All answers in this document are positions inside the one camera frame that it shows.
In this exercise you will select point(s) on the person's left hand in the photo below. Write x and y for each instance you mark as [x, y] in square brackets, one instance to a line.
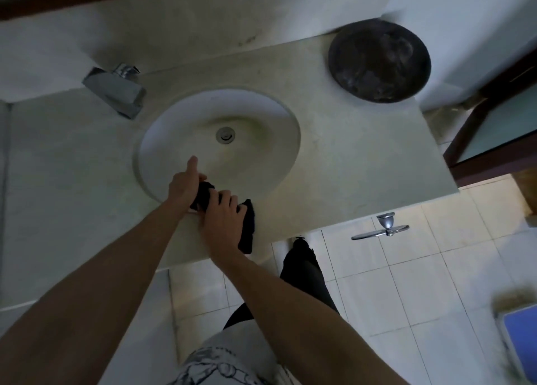
[182, 191]

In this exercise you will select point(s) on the person's right hand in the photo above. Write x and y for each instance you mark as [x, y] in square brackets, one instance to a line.
[222, 225]

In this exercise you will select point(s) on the dark blue cleaning cloth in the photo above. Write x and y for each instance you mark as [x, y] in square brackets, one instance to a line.
[248, 229]

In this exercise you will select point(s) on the person's right forearm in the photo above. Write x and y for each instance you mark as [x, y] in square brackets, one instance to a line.
[306, 321]

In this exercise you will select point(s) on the person's left forearm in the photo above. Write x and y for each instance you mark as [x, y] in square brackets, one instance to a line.
[92, 296]

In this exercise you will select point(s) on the chrome sink drain stopper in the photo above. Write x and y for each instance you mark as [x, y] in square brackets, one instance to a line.
[225, 135]

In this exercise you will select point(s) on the white oval sink basin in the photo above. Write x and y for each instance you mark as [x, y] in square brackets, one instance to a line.
[260, 137]

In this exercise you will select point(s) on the beige marble sink countertop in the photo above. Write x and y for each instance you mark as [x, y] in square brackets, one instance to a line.
[356, 154]

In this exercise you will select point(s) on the black trousers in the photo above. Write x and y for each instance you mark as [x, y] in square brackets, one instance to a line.
[302, 267]

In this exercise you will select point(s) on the chrome square faucet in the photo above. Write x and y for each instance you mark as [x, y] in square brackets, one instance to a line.
[113, 89]

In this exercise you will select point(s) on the white printed t-shirt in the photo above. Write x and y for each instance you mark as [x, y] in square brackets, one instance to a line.
[222, 359]

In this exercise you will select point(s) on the black round tray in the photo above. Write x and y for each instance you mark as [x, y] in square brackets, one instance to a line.
[377, 61]

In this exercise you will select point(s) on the wood framed glass door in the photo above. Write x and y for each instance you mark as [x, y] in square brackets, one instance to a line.
[495, 133]

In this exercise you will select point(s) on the brown bristle brush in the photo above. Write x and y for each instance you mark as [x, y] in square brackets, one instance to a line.
[516, 301]

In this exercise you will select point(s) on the brown doormat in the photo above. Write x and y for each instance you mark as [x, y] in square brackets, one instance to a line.
[526, 191]

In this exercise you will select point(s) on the blue and white stool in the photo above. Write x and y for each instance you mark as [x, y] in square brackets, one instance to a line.
[520, 334]

